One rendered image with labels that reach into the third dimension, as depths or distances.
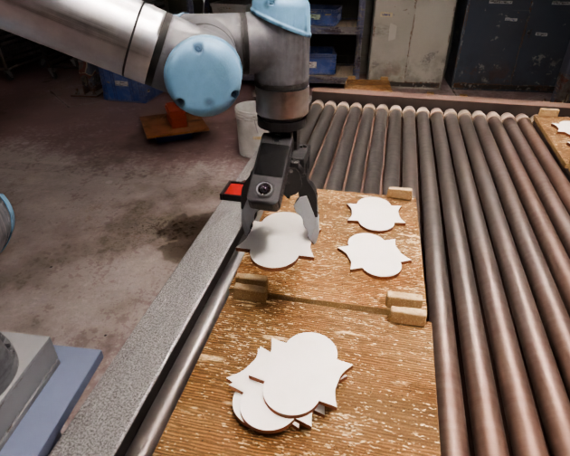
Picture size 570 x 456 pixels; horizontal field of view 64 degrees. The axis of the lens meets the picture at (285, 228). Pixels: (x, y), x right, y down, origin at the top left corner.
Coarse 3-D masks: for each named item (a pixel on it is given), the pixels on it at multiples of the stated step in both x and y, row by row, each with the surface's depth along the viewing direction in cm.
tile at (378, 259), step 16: (352, 240) 94; (368, 240) 94; (384, 240) 94; (352, 256) 90; (368, 256) 90; (384, 256) 90; (400, 256) 90; (368, 272) 85; (384, 272) 85; (400, 272) 86
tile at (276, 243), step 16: (256, 224) 77; (272, 224) 77; (288, 224) 77; (256, 240) 74; (272, 240) 74; (288, 240) 74; (304, 240) 74; (256, 256) 71; (272, 256) 71; (288, 256) 71; (304, 256) 71
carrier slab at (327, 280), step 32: (320, 192) 113; (352, 192) 113; (320, 224) 101; (352, 224) 101; (416, 224) 101; (320, 256) 91; (416, 256) 91; (288, 288) 83; (320, 288) 83; (352, 288) 83; (384, 288) 83; (416, 288) 83
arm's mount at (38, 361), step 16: (16, 336) 73; (32, 336) 73; (16, 352) 70; (32, 352) 70; (48, 352) 73; (32, 368) 69; (48, 368) 73; (16, 384) 66; (32, 384) 70; (0, 400) 63; (16, 400) 66; (32, 400) 70; (0, 416) 63; (16, 416) 67; (0, 432) 64; (0, 448) 64
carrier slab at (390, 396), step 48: (240, 336) 73; (288, 336) 73; (336, 336) 73; (384, 336) 73; (192, 384) 65; (384, 384) 65; (432, 384) 65; (192, 432) 59; (240, 432) 59; (288, 432) 59; (336, 432) 59; (384, 432) 59; (432, 432) 59
